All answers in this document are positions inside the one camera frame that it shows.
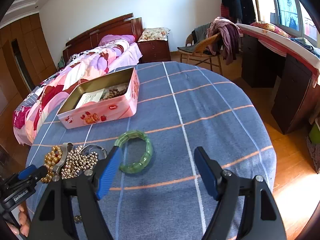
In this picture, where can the green storage box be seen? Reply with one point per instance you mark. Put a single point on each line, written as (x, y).
(314, 134)

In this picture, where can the window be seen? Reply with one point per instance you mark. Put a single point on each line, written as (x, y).
(289, 15)

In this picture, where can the person's left hand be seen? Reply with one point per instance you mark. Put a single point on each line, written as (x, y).
(24, 221)

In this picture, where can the pink cookie tin box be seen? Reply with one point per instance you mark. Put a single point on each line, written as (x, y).
(119, 100)

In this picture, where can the blue plaid tablecloth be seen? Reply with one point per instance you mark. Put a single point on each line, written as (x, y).
(180, 107)

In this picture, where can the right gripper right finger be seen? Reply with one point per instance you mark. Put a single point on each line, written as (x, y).
(260, 215)

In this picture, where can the silver bangle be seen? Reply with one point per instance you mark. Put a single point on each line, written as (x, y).
(92, 148)

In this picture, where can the clothes draped on chair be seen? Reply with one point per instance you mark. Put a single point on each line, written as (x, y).
(230, 33)

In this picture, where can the wicker chair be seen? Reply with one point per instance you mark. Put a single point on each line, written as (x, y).
(200, 52)

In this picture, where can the hanging dark coats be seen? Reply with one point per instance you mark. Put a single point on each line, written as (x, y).
(241, 11)

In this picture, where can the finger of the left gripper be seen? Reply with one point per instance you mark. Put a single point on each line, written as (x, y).
(24, 174)
(37, 173)

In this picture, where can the floral pillow on desk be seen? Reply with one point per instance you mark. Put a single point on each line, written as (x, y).
(270, 27)

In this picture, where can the folded clothes on desk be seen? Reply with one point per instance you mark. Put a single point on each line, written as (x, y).
(307, 45)

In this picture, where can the wooden wardrobe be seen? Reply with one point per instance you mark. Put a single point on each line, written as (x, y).
(25, 61)

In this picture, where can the silver mesh band watch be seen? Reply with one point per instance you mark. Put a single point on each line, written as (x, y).
(66, 148)

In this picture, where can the dark wooden desk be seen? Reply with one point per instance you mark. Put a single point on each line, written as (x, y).
(271, 60)

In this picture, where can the wooden nightstand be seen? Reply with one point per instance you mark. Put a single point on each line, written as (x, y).
(154, 51)

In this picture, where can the bed with pink quilt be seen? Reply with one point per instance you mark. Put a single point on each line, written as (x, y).
(94, 53)

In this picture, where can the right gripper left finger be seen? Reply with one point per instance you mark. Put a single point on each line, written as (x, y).
(53, 218)

